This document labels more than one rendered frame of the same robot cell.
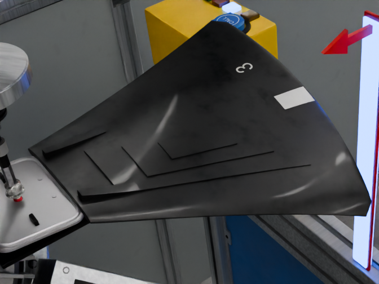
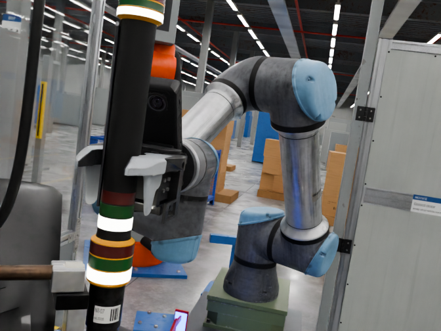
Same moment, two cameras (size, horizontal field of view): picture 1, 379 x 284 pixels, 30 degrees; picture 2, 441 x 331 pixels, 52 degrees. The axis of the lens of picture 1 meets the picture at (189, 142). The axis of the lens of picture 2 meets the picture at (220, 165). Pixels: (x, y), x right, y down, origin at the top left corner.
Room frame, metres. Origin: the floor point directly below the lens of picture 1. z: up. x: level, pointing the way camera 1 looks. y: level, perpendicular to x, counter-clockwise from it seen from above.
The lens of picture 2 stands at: (0.02, 0.41, 1.54)
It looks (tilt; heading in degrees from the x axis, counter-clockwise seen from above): 6 degrees down; 310
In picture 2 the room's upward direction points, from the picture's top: 8 degrees clockwise
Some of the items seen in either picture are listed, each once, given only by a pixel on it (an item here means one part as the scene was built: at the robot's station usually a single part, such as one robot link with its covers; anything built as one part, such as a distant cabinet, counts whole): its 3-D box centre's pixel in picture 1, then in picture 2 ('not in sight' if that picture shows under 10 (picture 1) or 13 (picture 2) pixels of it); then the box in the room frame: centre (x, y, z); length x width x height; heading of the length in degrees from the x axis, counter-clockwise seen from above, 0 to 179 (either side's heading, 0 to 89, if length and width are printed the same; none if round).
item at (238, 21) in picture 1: (228, 25); not in sight; (0.77, -0.07, 1.08); 0.04 x 0.04 x 0.02
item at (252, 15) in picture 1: (250, 15); not in sight; (0.78, -0.10, 1.08); 0.02 x 0.02 x 0.01; 29
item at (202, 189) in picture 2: not in sight; (189, 164); (0.51, -0.11, 1.46); 0.11 x 0.08 x 0.09; 119
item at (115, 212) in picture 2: not in sight; (117, 208); (0.37, 0.12, 1.44); 0.03 x 0.03 x 0.01
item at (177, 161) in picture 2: not in sight; (163, 161); (0.38, 0.07, 1.49); 0.09 x 0.05 x 0.02; 129
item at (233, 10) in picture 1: (231, 8); not in sight; (0.81, -0.08, 1.08); 0.02 x 0.02 x 0.01; 29
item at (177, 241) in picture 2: not in sight; (170, 222); (0.53, -0.10, 1.37); 0.11 x 0.08 x 0.11; 4
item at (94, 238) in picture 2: not in sight; (110, 258); (0.37, 0.12, 1.39); 0.04 x 0.04 x 0.05
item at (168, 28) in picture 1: (211, 49); not in sight; (0.81, -0.05, 1.02); 0.16 x 0.10 x 0.11; 29
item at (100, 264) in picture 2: not in sight; (110, 258); (0.37, 0.12, 1.39); 0.04 x 0.04 x 0.01
